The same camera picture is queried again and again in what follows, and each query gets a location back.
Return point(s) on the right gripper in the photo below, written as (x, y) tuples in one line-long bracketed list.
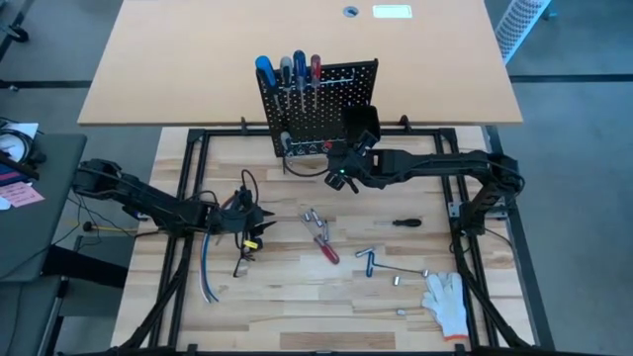
[(368, 170)]

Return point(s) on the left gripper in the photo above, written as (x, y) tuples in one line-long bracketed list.
[(232, 220)]

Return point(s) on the large red clear screwdriver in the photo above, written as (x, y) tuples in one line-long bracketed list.
[(330, 253)]

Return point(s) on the small red clear screwdriver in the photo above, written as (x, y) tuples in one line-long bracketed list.
[(315, 69)]

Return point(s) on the short silver socket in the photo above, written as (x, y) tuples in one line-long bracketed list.
[(396, 281)]

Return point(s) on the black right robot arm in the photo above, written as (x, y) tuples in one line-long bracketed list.
[(445, 163)]

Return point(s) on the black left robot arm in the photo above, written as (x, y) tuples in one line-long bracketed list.
[(148, 198)]

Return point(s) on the black plastic bin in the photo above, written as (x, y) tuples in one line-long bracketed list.
[(358, 118)]

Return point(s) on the black metal pegboard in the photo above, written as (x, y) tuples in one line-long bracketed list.
[(346, 89)]

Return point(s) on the small black screwdriver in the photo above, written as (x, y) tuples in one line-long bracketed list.
[(408, 223)]

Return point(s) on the silver mounting plate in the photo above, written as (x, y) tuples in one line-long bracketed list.
[(454, 210)]

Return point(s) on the white rectangular plate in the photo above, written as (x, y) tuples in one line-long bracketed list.
[(392, 11)]

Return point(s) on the white work glove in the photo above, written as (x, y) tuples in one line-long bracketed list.
[(447, 306)]

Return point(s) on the large beige table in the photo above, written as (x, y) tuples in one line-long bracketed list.
[(173, 59)]

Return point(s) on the white perforated panel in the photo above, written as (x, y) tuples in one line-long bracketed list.
[(519, 22)]

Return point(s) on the grey desk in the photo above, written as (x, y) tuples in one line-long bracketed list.
[(44, 222)]

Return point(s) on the pink paper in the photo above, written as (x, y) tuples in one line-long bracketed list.
[(20, 194)]

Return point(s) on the white paper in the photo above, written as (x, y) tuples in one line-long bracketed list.
[(22, 129)]

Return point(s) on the black caster wheel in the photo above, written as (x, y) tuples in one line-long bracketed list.
[(20, 33)]

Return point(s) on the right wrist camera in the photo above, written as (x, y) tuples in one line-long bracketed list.
[(335, 180)]

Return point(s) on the black aluminium frame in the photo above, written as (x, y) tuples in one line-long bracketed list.
[(222, 132)]

